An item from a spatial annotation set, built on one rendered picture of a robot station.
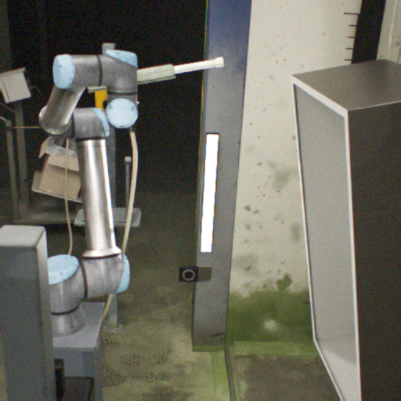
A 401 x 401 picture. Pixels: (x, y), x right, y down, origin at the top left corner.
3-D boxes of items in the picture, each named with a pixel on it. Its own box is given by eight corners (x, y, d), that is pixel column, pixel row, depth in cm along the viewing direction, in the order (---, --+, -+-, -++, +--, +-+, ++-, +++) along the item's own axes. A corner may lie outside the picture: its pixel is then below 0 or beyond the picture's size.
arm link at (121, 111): (137, 97, 153) (137, 131, 156) (138, 89, 164) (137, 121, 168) (105, 96, 151) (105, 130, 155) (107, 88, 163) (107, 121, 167)
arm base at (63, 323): (31, 337, 201) (30, 315, 197) (43, 308, 219) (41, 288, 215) (81, 337, 202) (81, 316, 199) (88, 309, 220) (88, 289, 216)
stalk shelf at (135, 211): (140, 210, 286) (140, 207, 286) (137, 227, 265) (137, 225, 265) (82, 208, 285) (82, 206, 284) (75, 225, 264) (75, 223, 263)
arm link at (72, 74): (34, 114, 206) (54, 45, 144) (66, 113, 211) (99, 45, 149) (37, 143, 205) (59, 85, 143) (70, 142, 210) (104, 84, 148)
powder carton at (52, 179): (34, 167, 446) (46, 124, 435) (84, 181, 460) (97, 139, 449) (30, 190, 397) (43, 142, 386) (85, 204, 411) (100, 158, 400)
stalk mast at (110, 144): (118, 323, 320) (115, 43, 259) (117, 329, 314) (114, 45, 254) (108, 323, 319) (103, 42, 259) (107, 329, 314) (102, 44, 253)
